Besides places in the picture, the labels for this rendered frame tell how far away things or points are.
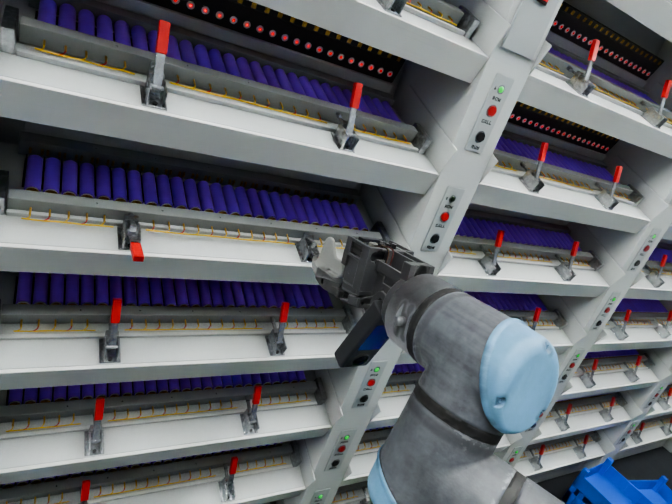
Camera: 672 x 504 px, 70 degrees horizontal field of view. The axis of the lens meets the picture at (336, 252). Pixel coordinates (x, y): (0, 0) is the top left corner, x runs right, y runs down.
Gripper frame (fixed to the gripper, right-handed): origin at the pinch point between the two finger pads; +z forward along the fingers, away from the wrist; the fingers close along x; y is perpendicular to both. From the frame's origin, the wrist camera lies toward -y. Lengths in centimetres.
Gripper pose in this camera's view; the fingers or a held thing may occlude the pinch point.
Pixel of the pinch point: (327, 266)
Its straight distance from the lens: 72.0
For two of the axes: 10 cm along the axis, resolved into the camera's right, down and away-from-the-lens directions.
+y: 2.3, -9.5, -2.3
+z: -4.9, -3.1, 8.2
